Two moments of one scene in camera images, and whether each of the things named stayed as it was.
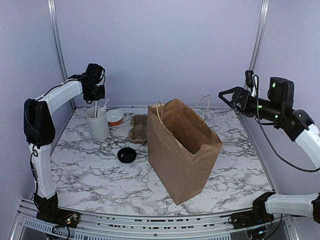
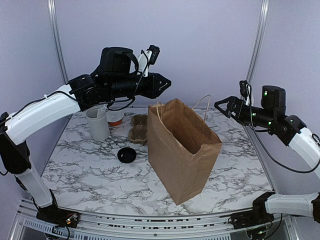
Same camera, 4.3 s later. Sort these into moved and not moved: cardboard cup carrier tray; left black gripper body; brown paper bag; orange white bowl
Moved: left black gripper body
Not moved: cardboard cup carrier tray; brown paper bag; orange white bowl
